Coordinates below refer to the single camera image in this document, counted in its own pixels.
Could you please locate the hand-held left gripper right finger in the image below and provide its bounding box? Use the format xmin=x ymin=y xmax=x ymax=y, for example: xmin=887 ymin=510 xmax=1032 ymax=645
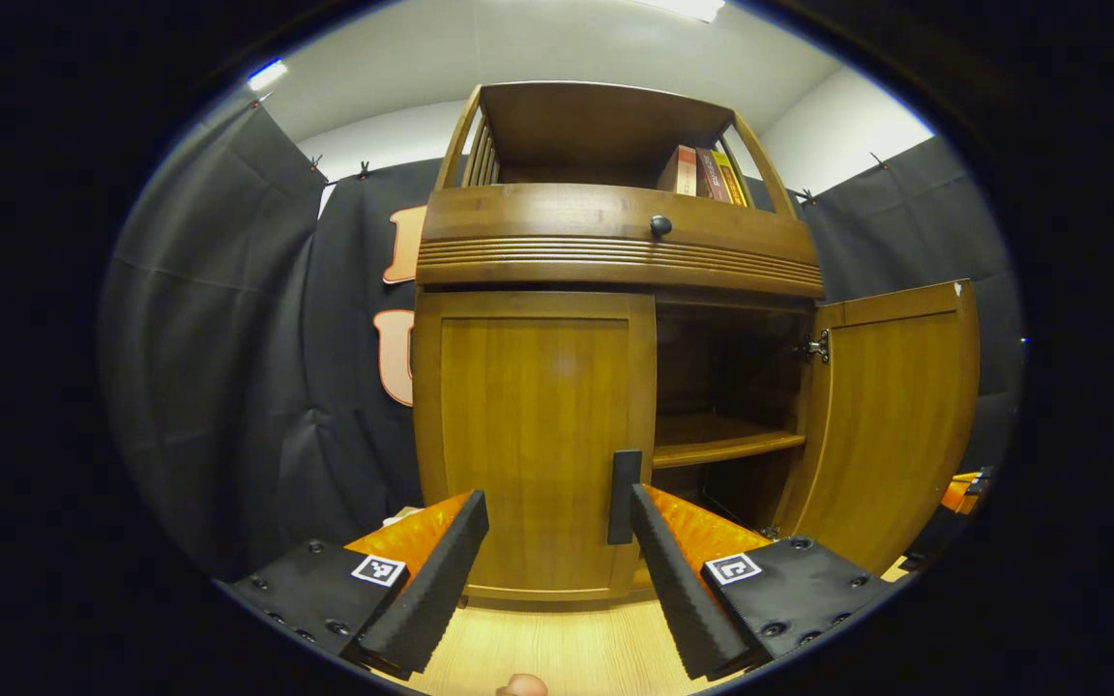
xmin=630 ymin=483 xmax=896 ymax=681

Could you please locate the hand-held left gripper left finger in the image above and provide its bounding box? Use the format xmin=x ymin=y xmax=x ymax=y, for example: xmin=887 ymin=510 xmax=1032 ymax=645
xmin=219 ymin=488 xmax=490 ymax=681

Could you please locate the wooden cabinet door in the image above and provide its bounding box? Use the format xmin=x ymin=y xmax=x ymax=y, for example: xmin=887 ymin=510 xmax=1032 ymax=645
xmin=772 ymin=279 xmax=982 ymax=576
xmin=414 ymin=292 xmax=658 ymax=600

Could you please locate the wooden double-door shoe cabinet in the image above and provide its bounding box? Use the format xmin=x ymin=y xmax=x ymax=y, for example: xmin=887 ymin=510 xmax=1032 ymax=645
xmin=412 ymin=80 xmax=827 ymax=605

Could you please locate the wooden inner cabinet shelf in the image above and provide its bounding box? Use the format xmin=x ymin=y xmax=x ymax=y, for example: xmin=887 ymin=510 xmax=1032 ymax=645
xmin=652 ymin=414 xmax=807 ymax=471

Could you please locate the wooden cabinet drawer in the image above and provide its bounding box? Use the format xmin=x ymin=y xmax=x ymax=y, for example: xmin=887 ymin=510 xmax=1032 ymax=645
xmin=415 ymin=184 xmax=825 ymax=299

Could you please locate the black backdrop cloth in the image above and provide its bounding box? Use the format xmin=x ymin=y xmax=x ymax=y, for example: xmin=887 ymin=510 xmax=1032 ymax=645
xmin=98 ymin=97 xmax=1027 ymax=581

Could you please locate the yellow book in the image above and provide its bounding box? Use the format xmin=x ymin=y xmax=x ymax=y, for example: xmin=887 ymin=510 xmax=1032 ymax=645
xmin=712 ymin=150 xmax=751 ymax=208

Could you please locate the maroon book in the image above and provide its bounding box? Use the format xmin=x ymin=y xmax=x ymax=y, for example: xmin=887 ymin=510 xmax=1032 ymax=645
xmin=694 ymin=147 xmax=732 ymax=203

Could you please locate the red and white book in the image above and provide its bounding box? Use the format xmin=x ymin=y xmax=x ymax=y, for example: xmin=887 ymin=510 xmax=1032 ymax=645
xmin=656 ymin=145 xmax=699 ymax=197

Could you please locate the large ceiling light panel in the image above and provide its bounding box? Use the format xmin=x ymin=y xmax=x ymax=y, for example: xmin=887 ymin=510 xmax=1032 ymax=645
xmin=634 ymin=0 xmax=727 ymax=22

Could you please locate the black door handle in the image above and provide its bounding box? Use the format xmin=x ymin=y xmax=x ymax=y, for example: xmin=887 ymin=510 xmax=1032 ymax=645
xmin=607 ymin=449 xmax=644 ymax=546

